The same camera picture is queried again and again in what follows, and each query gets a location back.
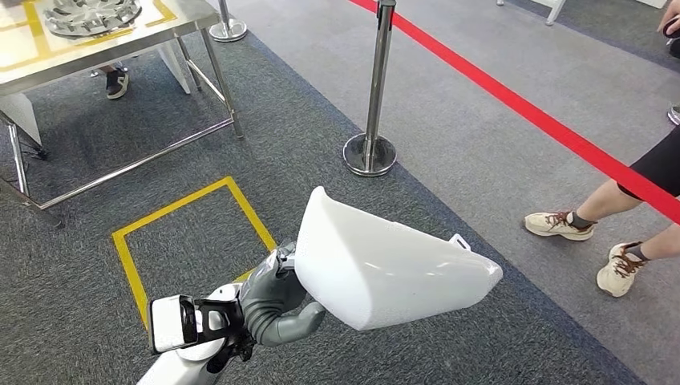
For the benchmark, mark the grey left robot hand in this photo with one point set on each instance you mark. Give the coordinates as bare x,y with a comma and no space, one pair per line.
273,297

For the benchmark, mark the white plastic mirror cover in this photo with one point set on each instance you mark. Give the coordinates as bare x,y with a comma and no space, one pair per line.
388,265

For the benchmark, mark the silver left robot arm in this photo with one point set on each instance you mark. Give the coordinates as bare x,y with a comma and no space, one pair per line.
175,372

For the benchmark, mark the stainless steel workbench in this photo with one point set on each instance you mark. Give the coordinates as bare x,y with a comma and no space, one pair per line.
188,18

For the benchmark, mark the white desk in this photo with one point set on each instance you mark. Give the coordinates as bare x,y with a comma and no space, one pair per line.
172,64

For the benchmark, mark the person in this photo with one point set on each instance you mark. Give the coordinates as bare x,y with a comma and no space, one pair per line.
563,224
117,85
670,16

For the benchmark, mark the red barrier belt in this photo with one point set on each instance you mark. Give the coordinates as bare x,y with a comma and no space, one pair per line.
531,114

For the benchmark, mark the grey wheel hubcap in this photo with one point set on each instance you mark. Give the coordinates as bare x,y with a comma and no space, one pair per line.
90,16

